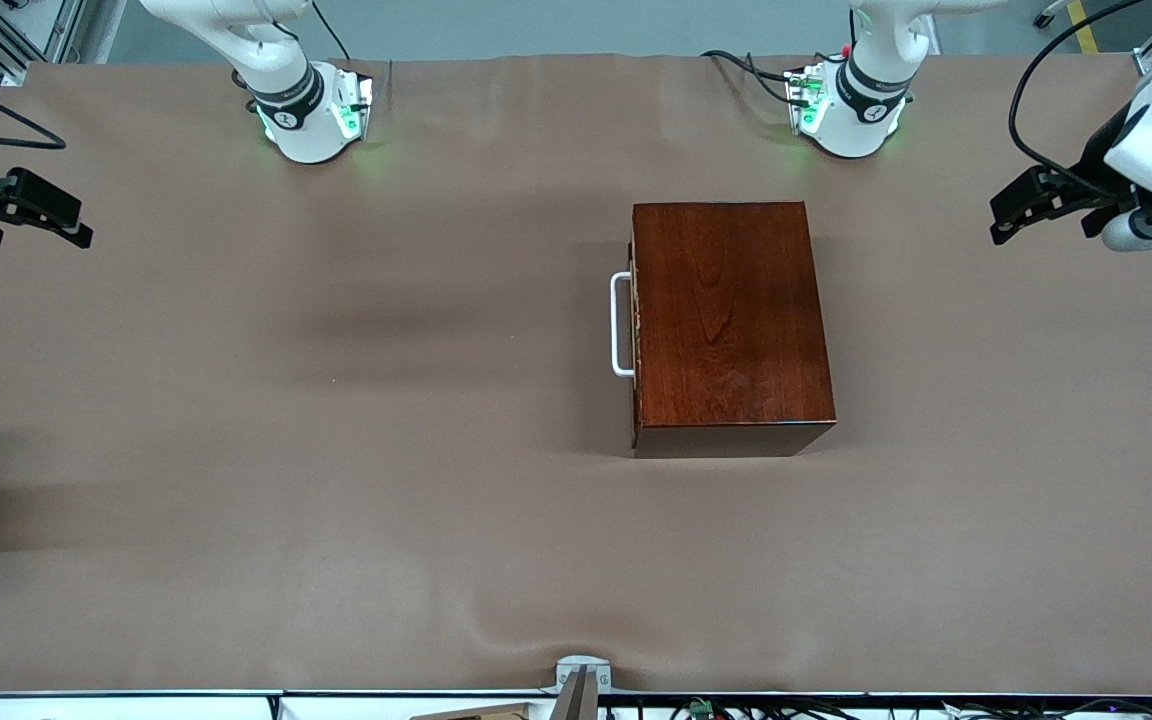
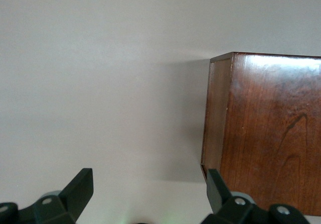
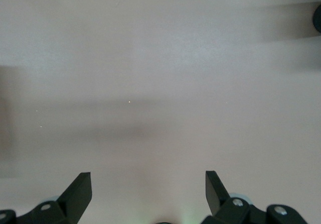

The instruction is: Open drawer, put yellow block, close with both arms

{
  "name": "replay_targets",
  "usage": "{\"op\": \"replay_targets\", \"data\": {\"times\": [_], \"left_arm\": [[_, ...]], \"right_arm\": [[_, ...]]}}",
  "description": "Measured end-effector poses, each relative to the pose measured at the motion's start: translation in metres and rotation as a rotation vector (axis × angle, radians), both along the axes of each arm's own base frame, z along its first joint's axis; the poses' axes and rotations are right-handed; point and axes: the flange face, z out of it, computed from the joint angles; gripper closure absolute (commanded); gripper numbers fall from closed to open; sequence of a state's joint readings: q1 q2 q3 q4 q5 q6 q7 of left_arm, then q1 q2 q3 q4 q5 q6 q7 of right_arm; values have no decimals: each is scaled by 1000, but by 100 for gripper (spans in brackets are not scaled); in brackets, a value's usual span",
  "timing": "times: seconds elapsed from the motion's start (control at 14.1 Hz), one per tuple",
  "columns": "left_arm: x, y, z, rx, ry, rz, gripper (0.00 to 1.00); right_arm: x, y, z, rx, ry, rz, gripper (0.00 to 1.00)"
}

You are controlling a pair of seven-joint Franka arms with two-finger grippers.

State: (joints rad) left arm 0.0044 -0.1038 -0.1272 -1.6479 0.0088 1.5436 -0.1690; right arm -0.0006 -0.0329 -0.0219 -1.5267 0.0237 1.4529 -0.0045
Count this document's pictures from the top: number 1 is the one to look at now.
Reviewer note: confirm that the grey metal bracket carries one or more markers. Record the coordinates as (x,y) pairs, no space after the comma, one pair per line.
(584,664)

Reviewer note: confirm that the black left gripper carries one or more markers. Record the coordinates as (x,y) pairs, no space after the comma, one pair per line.
(1094,163)

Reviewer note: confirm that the white table edge strip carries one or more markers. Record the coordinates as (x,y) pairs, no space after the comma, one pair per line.
(136,710)

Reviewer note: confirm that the yellow floor tape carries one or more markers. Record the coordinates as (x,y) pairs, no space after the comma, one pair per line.
(1084,28)

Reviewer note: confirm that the light wooden board piece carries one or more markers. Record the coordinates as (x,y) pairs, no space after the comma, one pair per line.
(481,713)

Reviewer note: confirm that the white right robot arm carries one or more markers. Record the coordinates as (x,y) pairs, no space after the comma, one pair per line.
(306,110)

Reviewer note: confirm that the brown table cover sheet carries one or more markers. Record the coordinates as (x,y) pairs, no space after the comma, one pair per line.
(336,550)

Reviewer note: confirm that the grey caster leg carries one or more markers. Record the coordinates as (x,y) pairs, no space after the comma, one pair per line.
(1051,12)

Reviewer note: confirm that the dark brown wooden cabinet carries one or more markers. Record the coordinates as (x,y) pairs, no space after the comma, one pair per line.
(736,330)

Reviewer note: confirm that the brown stand post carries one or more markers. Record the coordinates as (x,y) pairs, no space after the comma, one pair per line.
(576,700)

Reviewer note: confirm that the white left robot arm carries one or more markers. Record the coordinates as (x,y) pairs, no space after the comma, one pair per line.
(856,110)

